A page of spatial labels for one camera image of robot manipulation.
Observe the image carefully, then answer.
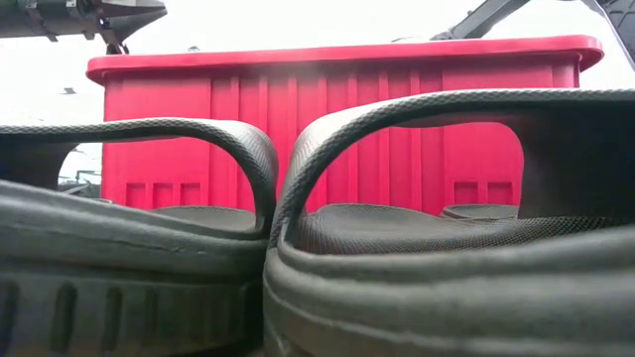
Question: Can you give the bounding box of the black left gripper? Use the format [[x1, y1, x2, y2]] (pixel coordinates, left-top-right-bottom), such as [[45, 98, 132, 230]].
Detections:
[[0, 0, 169, 44]]

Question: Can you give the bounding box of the black slide sandal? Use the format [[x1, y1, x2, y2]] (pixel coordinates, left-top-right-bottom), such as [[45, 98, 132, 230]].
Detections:
[[0, 117, 280, 357], [262, 87, 635, 357]]

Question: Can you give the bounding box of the red plastic bin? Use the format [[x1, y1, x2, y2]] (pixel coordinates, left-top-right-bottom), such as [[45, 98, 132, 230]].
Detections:
[[85, 34, 605, 219]]

